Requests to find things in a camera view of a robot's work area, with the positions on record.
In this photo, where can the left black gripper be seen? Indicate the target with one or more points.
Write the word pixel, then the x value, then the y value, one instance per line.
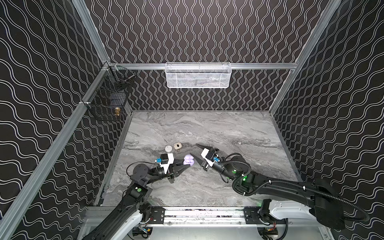
pixel 172 171

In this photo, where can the purple round charging case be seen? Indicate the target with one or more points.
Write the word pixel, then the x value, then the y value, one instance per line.
pixel 188 160

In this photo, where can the white round charging case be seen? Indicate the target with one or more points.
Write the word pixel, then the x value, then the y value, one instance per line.
pixel 169 149

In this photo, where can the beige earbud charging case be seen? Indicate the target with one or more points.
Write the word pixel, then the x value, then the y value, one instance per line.
pixel 178 146

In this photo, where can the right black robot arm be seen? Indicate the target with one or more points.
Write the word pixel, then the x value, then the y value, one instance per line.
pixel 322 201

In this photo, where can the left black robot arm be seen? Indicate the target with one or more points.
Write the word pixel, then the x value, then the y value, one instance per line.
pixel 134 208

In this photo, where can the brass object in basket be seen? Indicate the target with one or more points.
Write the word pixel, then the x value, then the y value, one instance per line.
pixel 117 111

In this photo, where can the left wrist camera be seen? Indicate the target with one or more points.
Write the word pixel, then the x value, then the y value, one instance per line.
pixel 165 161

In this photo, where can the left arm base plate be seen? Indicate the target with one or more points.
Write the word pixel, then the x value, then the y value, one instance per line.
pixel 154 215

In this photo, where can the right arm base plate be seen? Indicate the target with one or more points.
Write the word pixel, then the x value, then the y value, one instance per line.
pixel 256 216

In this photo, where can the white mesh wall basket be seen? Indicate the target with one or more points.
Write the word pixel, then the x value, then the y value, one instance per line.
pixel 196 75

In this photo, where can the black wire wall basket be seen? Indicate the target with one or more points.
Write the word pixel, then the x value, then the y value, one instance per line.
pixel 112 92

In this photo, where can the aluminium front rail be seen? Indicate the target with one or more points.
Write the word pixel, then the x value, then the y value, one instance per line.
pixel 195 217

